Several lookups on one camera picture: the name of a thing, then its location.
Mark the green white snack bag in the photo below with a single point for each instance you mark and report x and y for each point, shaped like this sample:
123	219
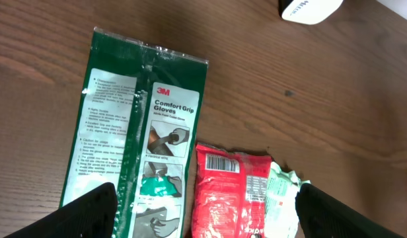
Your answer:
136	128

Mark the white barcode scanner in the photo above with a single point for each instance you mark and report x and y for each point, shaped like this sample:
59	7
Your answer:
308	12

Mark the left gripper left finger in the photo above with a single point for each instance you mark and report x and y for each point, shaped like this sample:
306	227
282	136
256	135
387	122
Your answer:
89	216

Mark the teal white snack packet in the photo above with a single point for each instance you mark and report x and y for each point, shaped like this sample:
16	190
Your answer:
281	219

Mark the red snack packet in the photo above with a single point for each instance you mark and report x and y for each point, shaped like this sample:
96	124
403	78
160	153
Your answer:
230	194

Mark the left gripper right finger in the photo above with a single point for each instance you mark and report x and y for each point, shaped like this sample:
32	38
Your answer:
322	216

